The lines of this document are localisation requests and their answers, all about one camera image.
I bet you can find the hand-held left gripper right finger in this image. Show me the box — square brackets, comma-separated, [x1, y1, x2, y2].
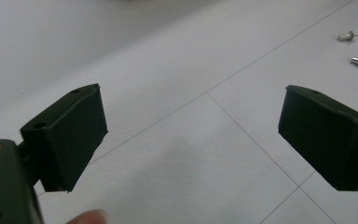
[278, 84, 358, 191]

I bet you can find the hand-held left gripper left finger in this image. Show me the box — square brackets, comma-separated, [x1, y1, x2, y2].
[20, 83, 109, 193]

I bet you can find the small silver screw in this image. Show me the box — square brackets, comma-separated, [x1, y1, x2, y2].
[337, 30, 358, 43]

